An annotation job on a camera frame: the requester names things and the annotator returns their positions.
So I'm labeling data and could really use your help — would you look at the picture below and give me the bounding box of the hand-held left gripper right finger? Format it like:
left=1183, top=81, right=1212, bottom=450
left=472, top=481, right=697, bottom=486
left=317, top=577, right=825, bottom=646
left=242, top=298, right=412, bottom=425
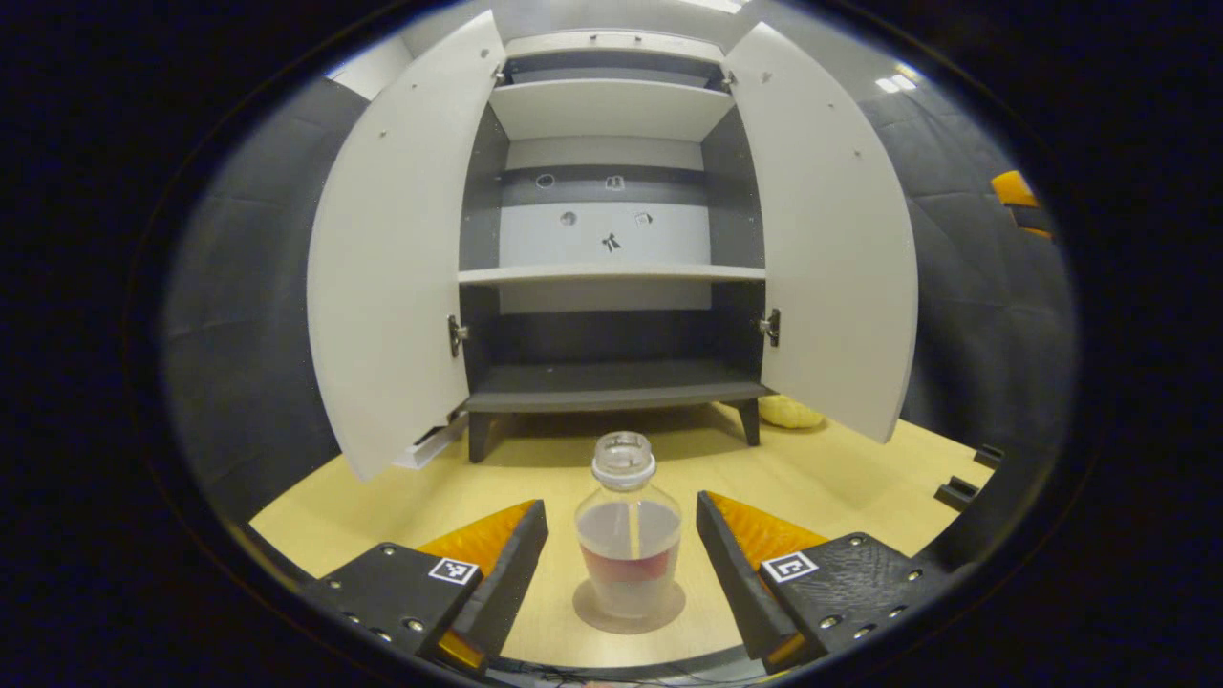
left=695, top=492, right=956, bottom=675

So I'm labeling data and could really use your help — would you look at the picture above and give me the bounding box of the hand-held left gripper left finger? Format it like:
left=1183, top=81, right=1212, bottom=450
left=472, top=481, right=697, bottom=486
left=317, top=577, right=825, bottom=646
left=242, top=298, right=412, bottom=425
left=304, top=500, right=550, bottom=679

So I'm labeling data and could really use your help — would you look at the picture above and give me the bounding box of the clear plastic bottle pink label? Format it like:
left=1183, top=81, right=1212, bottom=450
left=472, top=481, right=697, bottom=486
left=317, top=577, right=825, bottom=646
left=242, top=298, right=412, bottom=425
left=575, top=431, right=683, bottom=620

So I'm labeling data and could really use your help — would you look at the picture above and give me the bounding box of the white cabinet door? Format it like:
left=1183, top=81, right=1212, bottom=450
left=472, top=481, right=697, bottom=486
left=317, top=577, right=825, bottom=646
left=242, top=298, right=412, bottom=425
left=723, top=21, right=920, bottom=445
left=306, top=10, right=507, bottom=482

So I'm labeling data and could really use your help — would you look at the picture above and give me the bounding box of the white book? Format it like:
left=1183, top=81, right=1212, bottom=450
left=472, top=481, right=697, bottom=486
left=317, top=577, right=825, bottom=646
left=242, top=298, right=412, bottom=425
left=395, top=411, right=469, bottom=470

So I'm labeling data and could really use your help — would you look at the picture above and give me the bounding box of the yellow bumpy object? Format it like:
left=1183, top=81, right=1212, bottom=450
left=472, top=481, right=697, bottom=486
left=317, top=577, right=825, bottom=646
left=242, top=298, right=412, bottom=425
left=760, top=395, right=826, bottom=430

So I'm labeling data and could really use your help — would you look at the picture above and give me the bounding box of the black backdrop cloth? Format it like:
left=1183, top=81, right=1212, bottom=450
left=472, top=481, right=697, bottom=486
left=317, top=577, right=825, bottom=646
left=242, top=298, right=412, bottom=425
left=162, top=76, right=1081, bottom=574

